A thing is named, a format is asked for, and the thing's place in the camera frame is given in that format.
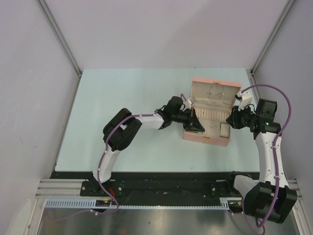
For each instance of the aluminium corner post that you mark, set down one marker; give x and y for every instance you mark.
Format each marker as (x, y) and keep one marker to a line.
(47, 13)
(273, 34)

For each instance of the grey slotted cable duct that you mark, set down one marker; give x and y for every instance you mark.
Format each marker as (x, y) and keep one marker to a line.
(212, 204)

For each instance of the left aluminium corner post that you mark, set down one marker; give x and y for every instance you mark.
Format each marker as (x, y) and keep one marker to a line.
(47, 13)

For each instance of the beige ring cushion block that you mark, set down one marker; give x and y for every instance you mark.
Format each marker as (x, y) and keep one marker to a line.
(224, 130)

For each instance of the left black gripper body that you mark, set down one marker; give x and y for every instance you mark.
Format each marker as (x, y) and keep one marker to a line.
(181, 117)

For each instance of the aluminium frame rail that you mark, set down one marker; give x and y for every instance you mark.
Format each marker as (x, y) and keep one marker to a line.
(59, 188)

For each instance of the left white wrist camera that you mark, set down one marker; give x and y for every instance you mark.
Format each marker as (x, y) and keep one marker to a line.
(190, 101)

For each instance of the right aluminium corner post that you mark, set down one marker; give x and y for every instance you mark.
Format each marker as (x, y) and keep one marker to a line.
(273, 34)

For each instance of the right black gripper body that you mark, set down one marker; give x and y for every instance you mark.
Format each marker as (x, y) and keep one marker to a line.
(243, 118)

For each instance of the pink jewelry box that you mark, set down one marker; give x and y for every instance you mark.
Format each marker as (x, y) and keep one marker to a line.
(214, 101)

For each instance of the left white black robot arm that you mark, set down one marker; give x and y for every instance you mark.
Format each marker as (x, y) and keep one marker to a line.
(123, 127)

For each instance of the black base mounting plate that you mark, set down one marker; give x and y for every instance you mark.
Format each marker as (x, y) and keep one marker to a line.
(215, 184)

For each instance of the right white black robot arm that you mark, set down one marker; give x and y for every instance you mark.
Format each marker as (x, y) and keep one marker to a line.
(270, 198)

